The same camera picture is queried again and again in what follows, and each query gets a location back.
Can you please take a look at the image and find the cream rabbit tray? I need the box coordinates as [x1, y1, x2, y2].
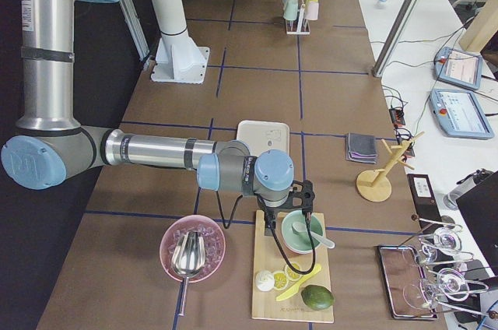
[237, 120, 290, 156]

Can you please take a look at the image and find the teach pendant far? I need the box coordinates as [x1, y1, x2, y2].
[434, 47, 483, 90]

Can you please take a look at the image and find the black box with label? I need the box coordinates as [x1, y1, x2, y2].
[407, 174, 441, 221]

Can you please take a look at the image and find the white wire cup rack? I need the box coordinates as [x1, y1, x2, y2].
[282, 0, 310, 35]

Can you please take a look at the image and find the wine glass near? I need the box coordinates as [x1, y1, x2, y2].
[402, 268, 489, 311]

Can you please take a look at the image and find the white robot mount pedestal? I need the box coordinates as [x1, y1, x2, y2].
[151, 0, 210, 84]

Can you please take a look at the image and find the white ceramic spoon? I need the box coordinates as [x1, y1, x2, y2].
[292, 222, 335, 249]

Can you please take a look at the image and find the metal ice scoop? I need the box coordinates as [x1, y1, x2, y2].
[171, 231, 205, 316]

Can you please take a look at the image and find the teach pendant near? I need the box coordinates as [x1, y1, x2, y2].
[430, 89, 494, 139]

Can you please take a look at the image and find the aluminium frame post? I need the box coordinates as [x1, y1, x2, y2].
[372, 0, 419, 78]

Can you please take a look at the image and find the dark metal tray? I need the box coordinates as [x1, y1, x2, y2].
[377, 245, 438, 321]

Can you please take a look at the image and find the teach pendant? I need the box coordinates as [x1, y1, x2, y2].
[430, 89, 494, 139]
[434, 47, 483, 90]

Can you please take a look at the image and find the wine glass far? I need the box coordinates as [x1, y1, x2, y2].
[404, 226, 474, 267]

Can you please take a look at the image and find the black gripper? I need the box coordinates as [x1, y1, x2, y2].
[266, 180, 315, 235]

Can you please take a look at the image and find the lemon slice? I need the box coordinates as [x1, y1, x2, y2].
[272, 270, 289, 291]

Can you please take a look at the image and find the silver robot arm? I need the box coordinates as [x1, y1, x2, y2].
[1, 0, 314, 229]

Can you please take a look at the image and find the wooden mug tree stand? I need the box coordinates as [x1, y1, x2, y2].
[356, 132, 424, 202]

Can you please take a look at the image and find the green bowl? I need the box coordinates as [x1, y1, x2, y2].
[280, 210, 324, 254]

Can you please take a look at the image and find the pink bowl with ice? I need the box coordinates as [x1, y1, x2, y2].
[160, 215, 226, 283]

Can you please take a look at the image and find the yellow plastic knife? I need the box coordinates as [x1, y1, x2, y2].
[275, 263, 322, 302]

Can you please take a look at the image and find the wine glass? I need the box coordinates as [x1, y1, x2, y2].
[404, 226, 474, 267]
[402, 268, 489, 311]

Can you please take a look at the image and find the green cup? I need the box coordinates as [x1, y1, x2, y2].
[283, 0, 299, 21]

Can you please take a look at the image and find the folded grey cloth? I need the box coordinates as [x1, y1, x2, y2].
[345, 132, 377, 164]

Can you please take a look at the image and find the pink cup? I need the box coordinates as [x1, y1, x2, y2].
[304, 1, 319, 21]

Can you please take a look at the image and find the green avocado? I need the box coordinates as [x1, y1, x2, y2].
[300, 285, 335, 311]

